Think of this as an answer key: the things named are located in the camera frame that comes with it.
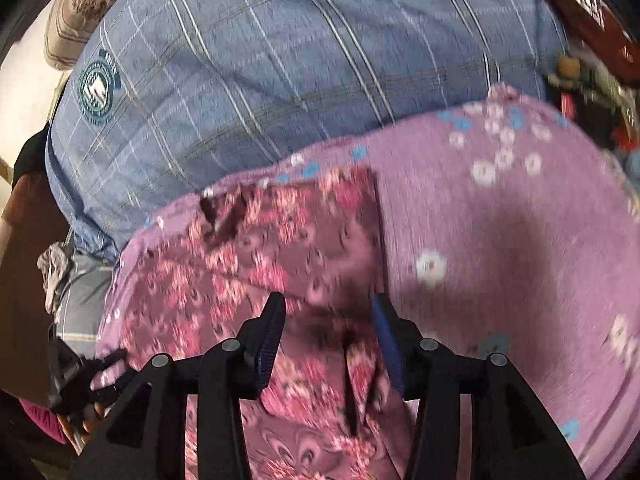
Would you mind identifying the dark cloth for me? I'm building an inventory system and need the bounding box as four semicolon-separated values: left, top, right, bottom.
12;127;53;186

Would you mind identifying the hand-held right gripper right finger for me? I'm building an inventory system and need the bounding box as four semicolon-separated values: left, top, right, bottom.
370;292;587;480

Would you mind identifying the blue plaid quilt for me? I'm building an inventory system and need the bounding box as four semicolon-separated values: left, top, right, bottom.
44;0;571;361

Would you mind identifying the beige striped pillow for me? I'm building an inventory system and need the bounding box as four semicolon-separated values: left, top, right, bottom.
42;0;151;72

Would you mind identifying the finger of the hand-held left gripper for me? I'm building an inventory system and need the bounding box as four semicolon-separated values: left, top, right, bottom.
89;347;138;401

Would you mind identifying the dark red printed bag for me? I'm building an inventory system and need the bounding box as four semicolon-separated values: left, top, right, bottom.
531;0;640;82

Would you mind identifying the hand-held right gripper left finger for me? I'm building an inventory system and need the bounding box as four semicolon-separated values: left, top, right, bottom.
75;291;287;480

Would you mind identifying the person's left hand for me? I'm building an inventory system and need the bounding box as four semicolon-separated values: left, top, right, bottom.
60;404;107;443

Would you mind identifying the grey white crumpled cloth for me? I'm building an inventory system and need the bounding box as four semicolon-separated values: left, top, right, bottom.
37;241;75;313

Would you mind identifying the brown wooden furniture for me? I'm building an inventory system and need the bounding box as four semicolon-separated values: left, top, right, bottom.
0;170;76;406

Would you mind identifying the blurred colourful clutter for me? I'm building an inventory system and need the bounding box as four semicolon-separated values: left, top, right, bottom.
544;54;640;196

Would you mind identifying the purple floral bedsheet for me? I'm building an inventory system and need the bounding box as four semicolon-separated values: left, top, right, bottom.
94;84;640;480

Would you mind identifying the maroon floral garment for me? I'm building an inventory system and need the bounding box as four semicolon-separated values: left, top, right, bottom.
117;166;417;480

